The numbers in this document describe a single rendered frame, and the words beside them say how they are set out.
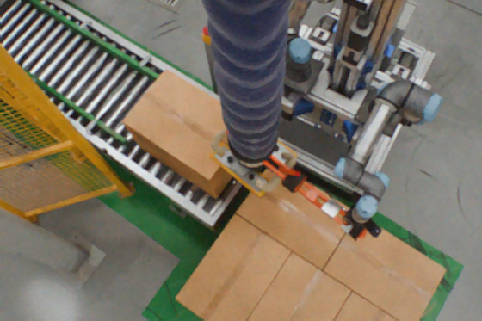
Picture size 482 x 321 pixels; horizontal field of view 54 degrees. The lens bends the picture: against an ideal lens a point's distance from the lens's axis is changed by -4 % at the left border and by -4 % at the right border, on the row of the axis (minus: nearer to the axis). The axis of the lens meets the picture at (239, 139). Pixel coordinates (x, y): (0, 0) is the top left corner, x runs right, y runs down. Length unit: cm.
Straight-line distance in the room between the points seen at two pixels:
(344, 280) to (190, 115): 126
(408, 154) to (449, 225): 58
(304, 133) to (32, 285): 218
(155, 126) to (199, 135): 25
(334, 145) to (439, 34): 143
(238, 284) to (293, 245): 38
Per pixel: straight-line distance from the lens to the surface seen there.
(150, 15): 428
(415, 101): 203
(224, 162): 243
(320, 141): 342
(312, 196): 226
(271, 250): 287
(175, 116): 271
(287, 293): 285
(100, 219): 365
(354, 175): 198
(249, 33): 126
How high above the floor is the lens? 338
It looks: 69 degrees down
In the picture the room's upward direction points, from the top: 7 degrees counter-clockwise
